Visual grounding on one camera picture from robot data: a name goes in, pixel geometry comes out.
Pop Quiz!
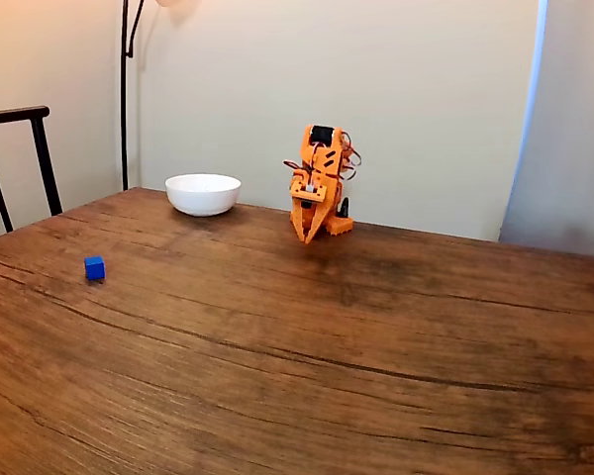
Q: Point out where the blue cube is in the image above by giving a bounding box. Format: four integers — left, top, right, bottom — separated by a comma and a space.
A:
83, 255, 107, 282

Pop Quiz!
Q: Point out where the white bowl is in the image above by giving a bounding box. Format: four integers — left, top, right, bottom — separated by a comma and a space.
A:
164, 172, 242, 218

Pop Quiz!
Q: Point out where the black floor lamp pole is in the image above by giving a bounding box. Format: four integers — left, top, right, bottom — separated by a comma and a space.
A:
120, 0, 147, 192

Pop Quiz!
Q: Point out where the light grey curtain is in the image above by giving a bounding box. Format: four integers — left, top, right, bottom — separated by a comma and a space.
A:
497, 0, 594, 259

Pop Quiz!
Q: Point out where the dark wooden chair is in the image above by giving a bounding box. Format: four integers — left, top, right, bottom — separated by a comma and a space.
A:
0, 105, 64, 234

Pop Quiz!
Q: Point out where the small gripper camera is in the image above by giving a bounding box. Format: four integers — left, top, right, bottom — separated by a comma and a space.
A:
298, 181, 324, 209

